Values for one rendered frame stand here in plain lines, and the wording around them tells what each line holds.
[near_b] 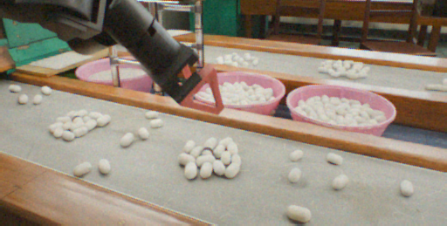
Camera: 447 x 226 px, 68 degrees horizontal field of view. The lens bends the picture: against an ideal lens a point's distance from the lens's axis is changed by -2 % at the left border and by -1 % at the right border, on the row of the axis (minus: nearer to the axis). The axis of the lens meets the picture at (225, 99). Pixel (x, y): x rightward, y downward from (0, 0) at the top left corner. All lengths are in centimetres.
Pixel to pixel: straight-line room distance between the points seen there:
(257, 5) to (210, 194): 294
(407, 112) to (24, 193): 92
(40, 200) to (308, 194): 43
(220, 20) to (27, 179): 304
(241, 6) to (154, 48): 305
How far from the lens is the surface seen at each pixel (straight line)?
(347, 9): 331
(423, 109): 106
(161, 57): 45
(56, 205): 60
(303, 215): 55
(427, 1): 53
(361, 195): 64
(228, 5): 348
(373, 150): 74
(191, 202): 59
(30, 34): 136
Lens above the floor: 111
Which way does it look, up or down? 23 degrees down
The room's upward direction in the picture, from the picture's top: straight up
